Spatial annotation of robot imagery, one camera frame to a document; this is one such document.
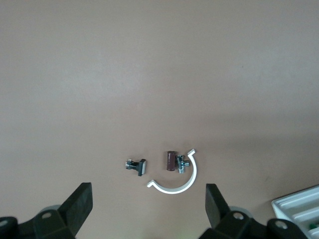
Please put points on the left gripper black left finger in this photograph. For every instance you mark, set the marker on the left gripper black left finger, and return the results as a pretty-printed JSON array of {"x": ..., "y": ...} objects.
[{"x": 78, "y": 209}]

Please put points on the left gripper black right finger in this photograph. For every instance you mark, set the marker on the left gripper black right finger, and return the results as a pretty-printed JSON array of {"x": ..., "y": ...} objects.
[{"x": 217, "y": 211}]

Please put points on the white plastic drawer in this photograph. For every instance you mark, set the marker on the white plastic drawer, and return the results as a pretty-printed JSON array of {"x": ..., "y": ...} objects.
[
  {"x": 315, "y": 232},
  {"x": 312, "y": 221},
  {"x": 304, "y": 203},
  {"x": 309, "y": 211}
]

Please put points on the white drawer cabinet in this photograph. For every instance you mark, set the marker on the white drawer cabinet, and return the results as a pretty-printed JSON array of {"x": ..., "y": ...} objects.
[{"x": 299, "y": 194}]

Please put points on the brown cylinder with metal fitting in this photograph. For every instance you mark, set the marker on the brown cylinder with metal fitting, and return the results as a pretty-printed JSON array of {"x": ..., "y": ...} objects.
[{"x": 170, "y": 161}]

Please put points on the brown table cover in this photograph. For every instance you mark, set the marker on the brown table cover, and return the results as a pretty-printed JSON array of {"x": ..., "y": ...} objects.
[{"x": 124, "y": 74}]

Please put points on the small black switch part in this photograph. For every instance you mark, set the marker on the small black switch part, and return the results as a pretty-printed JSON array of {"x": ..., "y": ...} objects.
[{"x": 134, "y": 165}]

